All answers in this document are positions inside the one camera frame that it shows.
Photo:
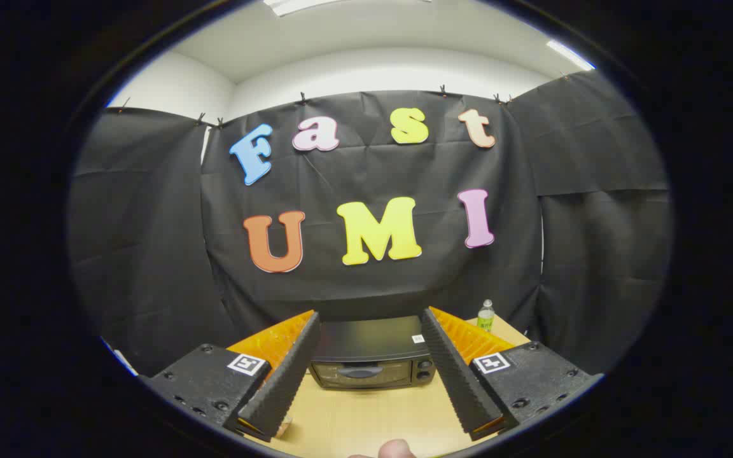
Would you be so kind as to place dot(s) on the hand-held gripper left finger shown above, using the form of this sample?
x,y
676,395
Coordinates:
x,y
290,375

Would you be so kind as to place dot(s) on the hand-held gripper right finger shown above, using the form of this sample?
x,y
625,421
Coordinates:
x,y
452,375

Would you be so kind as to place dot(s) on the black toaster oven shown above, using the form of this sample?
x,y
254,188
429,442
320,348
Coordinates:
x,y
366,340

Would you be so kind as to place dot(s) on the green label plastic bottle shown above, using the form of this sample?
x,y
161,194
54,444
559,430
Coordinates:
x,y
485,318

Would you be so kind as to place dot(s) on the ceiling light panel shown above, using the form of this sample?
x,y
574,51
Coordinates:
x,y
569,54
293,5

